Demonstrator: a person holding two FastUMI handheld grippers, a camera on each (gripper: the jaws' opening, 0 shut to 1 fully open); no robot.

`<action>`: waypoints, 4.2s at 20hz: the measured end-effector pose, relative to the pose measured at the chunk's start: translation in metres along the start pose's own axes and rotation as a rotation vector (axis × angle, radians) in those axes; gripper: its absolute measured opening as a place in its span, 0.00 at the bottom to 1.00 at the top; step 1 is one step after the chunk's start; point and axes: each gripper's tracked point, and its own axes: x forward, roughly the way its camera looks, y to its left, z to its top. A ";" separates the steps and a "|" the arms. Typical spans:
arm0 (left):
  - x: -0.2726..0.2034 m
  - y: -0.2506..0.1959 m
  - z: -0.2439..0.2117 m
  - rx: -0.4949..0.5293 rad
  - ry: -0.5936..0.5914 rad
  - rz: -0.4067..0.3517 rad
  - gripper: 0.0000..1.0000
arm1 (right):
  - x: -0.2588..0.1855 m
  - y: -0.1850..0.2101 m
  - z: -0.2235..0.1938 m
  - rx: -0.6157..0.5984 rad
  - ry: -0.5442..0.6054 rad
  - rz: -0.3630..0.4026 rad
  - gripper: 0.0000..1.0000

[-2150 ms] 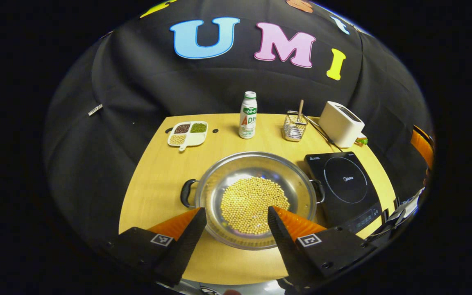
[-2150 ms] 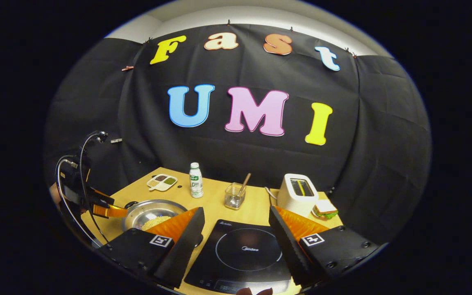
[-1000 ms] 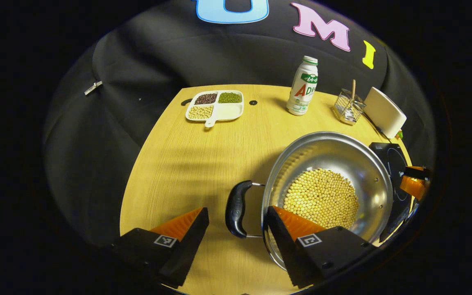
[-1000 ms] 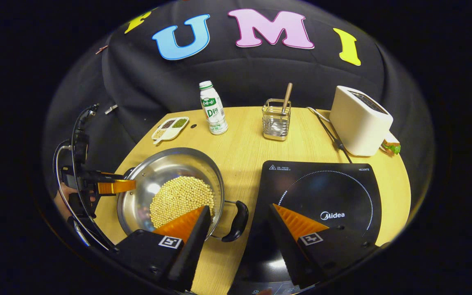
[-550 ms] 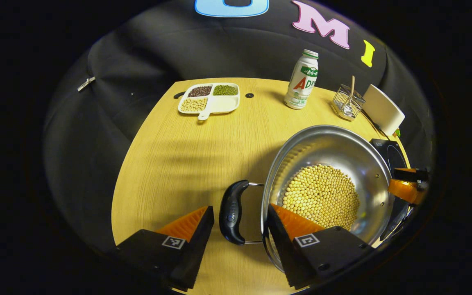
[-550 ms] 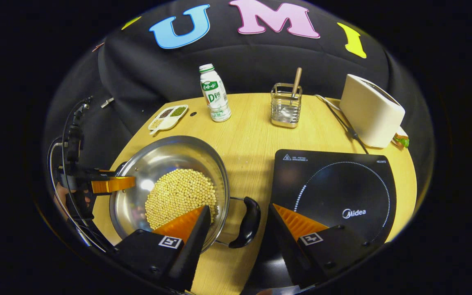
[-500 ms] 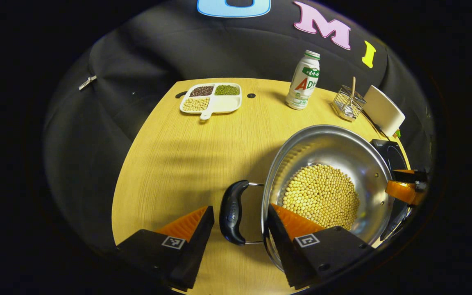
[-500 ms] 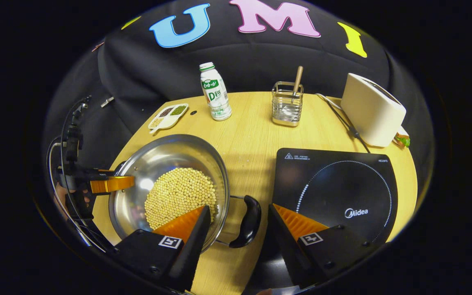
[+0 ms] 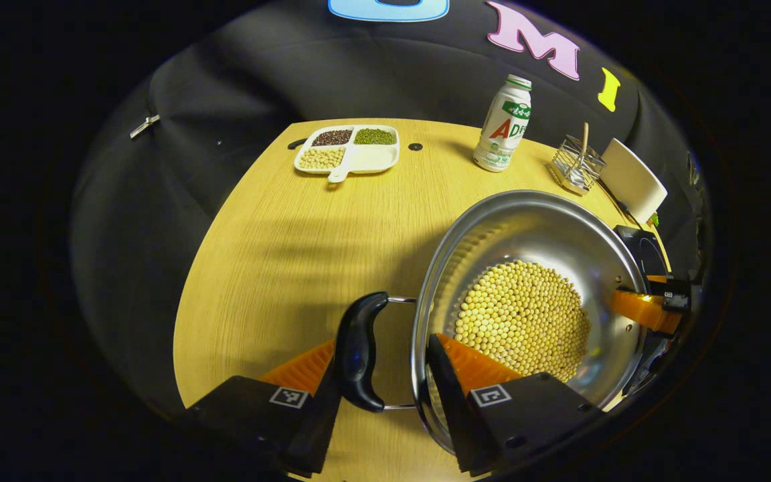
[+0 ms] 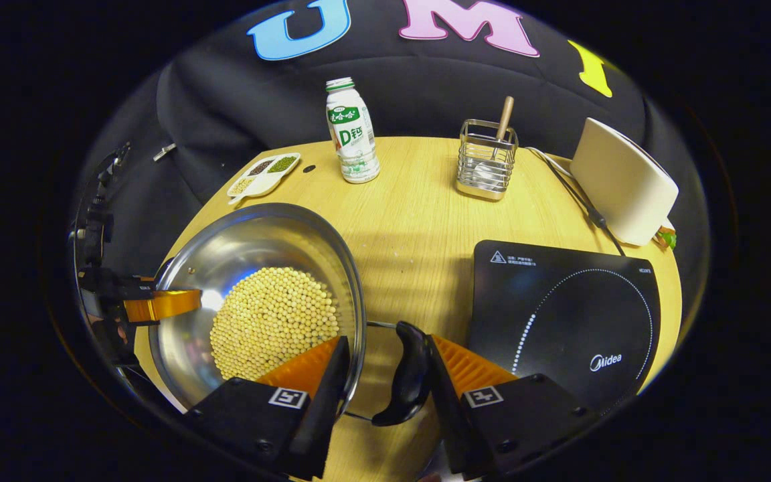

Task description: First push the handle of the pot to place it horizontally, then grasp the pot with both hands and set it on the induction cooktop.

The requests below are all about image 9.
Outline white milk bottle green label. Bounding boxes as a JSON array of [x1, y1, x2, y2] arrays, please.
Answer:
[[472, 74, 533, 173]]

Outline metal wire utensil holder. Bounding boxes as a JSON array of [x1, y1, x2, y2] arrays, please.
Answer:
[[549, 134, 607, 196]]

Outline heap of yellow soybeans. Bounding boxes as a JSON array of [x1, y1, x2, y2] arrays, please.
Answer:
[[454, 260, 592, 384]]

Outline white toaster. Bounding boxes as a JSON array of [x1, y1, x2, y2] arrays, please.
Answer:
[[600, 138, 669, 225]]

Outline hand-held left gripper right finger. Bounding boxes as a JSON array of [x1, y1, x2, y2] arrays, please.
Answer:
[[426, 333, 606, 477]]

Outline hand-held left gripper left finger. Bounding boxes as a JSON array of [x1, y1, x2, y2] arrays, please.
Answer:
[[181, 338, 343, 477]]

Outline silver metal clip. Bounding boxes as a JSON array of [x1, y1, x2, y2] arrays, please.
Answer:
[[129, 114, 161, 139]]

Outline black induction cooktop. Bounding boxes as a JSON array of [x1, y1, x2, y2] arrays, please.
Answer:
[[613, 225, 673, 276]]

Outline wooden handled spoon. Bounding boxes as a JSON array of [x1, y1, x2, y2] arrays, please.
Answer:
[[576, 122, 590, 181]]

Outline black toaster cable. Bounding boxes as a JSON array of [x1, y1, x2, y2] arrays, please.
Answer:
[[603, 182, 637, 225]]

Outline stainless steel pot black handles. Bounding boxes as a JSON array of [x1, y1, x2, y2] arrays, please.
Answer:
[[333, 189, 651, 456]]

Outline white divided dish with beans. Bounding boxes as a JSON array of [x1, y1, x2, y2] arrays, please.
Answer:
[[293, 125, 401, 183]]

